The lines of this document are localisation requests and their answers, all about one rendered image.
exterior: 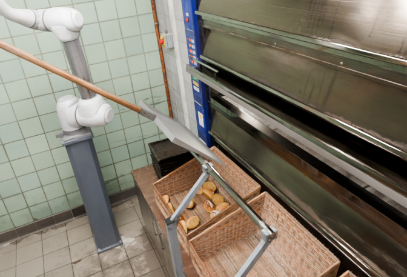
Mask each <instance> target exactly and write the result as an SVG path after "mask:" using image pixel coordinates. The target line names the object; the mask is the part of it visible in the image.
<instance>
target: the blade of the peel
mask: <svg viewBox="0 0 407 277"><path fill-rule="evenodd" d="M138 104H139V105H140V106H141V107H142V108H144V109H146V110H148V111H150V112H153V113H155V114H156V118H155V120H154V122H155V124H156V125H157V126H158V127H159V128H160V129H161V130H162V131H163V133H164V134H165V135H166V136H167V137H168V139H169V140H170V141H171V142H173V143H175V144H177V145H179V146H181V147H184V148H186V149H188V150H191V151H192V152H195V153H197V154H199V155H202V156H204V157H206V158H208V159H211V160H213V161H215V162H218V163H219V164H222V165H224V166H226V167H228V166H227V165H226V164H225V163H224V162H223V161H222V160H221V159H220V158H219V157H218V156H216V155H215V154H214V153H213V152H212V151H211V150H210V149H209V148H208V147H207V146H206V145H205V144H204V143H203V142H202V141H201V140H200V139H199V138H198V137H197V136H196V135H195V134H194V133H193V132H191V131H190V130H189V129H188V128H187V127H186V126H184V125H182V124H181V123H179V122H177V121H175V120H174V119H172V118H171V117H169V116H167V115H165V114H164V113H162V112H160V111H159V110H157V109H155V108H154V107H152V106H150V105H149V104H147V103H146V102H143V101H142V100H140V101H139V103H138Z"/></svg>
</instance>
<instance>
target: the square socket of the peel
mask: <svg viewBox="0 0 407 277"><path fill-rule="evenodd" d="M139 114H140V115H142V116H144V117H146V118H148V119H150V120H152V121H154V120H155V118H156V114H155V113H153V112H150V111H148V110H146V109H144V108H142V107H141V112H140V113H139Z"/></svg>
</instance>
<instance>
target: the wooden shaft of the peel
mask: <svg viewBox="0 0 407 277"><path fill-rule="evenodd" d="M0 48H1V49H3V50H5V51H7V52H10V53H12V54H14V55H16V56H18V57H20V58H22V59H24V60H26V61H28V62H31V63H33V64H35V65H37V66H39V67H42V68H44V69H46V70H48V71H50V72H52V73H54V74H56V75H58V76H61V77H63V78H65V79H67V80H69V81H71V82H74V83H75V84H77V85H80V86H82V87H84V88H86V89H88V90H91V91H93V92H95V93H97V94H99V95H101V96H103V97H105V98H107V99H109V100H112V101H114V102H116V103H118V104H120V105H123V106H124V107H126V108H129V109H130V110H133V111H135V112H137V113H140V112H141V108H140V107H138V106H136V105H134V104H132V103H130V102H128V101H126V100H124V99H122V98H120V97H118V96H116V95H114V94H112V93H110V92H107V91H105V90H103V89H101V88H99V87H97V86H95V85H93V84H91V83H89V82H87V81H84V80H83V79H81V78H78V77H77V76H75V75H72V74H70V73H68V72H66V71H64V70H62V69H60V68H58V67H56V66H53V65H51V64H49V63H47V62H45V61H43V60H41V59H39V58H37V57H35V56H33V55H31V54H29V53H27V52H25V51H23V50H20V49H18V48H16V47H14V46H12V45H10V44H8V43H6V42H4V41H2V40H0Z"/></svg>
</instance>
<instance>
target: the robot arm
mask: <svg viewBox="0 0 407 277"><path fill-rule="evenodd" d="M0 14H1V15H2V16H3V17H4V18H6V19H8V20H9V21H12V22H15V23H17V24H20V25H23V26H24V27H28V28H31V29H33V30H40V31H45V32H53V33H54V34H55V36H56V37H57V39H58V40H59V41H61V42H62V46H63V48H64V52H65V54H66V57H67V60H68V63H69V66H70V69H71V72H72V74H73V75H75V76H77V77H78V78H81V79H83V80H84V81H87V82H89V83H91V84H93V81H92V78H91V75H90V72H89V69H88V65H87V62H86V60H85V56H84V52H83V50H82V47H81V43H80V40H79V37H80V31H81V29H82V28H83V26H84V18H83V16H82V14H81V13H80V12H79V11H77V10H75V9H73V8H70V7H53V8H46V9H39V10H30V9H14V8H11V7H10V6H9V5H8V4H7V3H6V2H5V1H4V0H0ZM76 86H77V89H78V92H79V95H80V98H79V99H78V98H77V97H75V96H73V95H65V96H63V97H61V98H59V99H58V102H57V104H56V111H57V115H58V119H59V122H60V125H61V127H62V131H61V132H60V133H57V134H55V136H56V138H64V139H63V141H64V142H68V141H71V140H73V139H77V138H81V137H84V136H89V135H91V132H90V131H89V130H88V127H102V126H105V125H107V124H109V123H110V122H111V121H112V120H113V117H114V112H113V109H112V107H111V106H110V105H109V104H107V103H106V102H105V101H104V99H103V98H102V96H101V95H99V94H97V93H95V92H93V91H91V90H88V89H86V88H84V87H82V86H80V85H77V84H76Z"/></svg>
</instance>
